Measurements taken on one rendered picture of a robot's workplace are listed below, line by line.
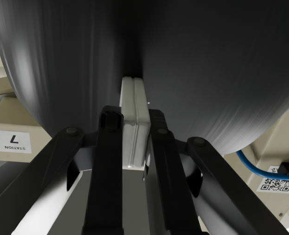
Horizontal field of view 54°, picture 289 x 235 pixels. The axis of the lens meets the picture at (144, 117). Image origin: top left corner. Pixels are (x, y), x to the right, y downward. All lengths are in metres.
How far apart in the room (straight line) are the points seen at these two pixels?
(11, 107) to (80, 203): 2.35
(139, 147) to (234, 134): 0.14
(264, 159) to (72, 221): 2.62
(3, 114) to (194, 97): 0.73
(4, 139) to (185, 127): 0.70
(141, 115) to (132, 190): 3.17
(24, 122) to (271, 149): 0.63
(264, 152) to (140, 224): 2.57
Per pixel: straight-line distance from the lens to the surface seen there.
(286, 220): 1.34
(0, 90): 0.98
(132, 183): 3.38
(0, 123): 0.87
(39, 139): 0.87
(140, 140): 0.15
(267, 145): 0.56
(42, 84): 0.23
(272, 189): 0.66
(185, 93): 0.22
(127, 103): 0.16
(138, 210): 3.16
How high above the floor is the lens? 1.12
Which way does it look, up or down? 35 degrees up
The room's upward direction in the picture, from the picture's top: 170 degrees counter-clockwise
